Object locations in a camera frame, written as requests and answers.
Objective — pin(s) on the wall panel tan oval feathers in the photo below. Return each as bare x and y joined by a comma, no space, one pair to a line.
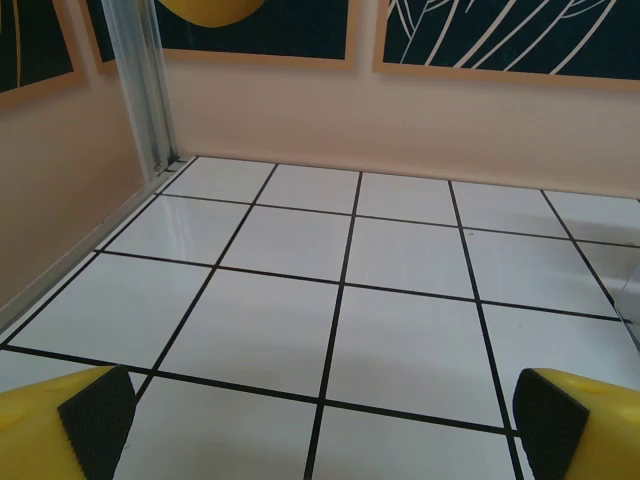
620,40

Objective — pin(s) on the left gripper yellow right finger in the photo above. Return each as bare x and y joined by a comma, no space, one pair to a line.
600,430

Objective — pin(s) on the aluminium corner post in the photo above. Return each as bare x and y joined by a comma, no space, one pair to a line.
142,90

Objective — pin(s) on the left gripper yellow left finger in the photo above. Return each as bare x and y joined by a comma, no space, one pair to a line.
45,430

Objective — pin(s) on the wall panel large tan oval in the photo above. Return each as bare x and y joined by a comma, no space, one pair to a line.
30,45

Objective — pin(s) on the wall panel yellow oval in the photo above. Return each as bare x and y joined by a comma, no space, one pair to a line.
300,30

